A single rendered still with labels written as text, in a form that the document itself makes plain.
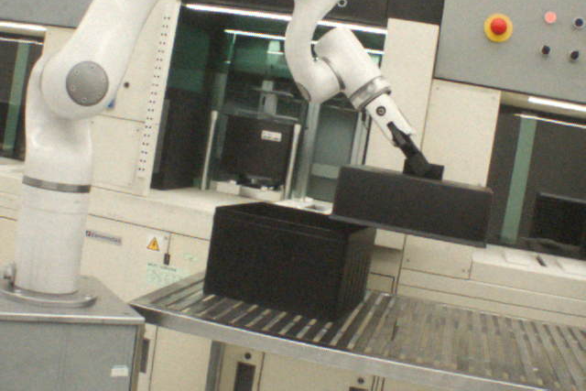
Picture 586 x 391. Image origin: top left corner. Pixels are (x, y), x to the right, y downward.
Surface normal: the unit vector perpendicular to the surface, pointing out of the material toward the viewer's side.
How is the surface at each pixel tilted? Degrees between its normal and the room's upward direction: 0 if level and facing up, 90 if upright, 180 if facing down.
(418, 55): 90
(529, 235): 90
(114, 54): 69
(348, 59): 79
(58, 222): 90
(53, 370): 90
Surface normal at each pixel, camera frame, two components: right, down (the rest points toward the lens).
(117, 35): 0.69, -0.22
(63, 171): 0.39, 0.05
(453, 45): -0.21, 0.02
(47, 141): 0.07, -0.84
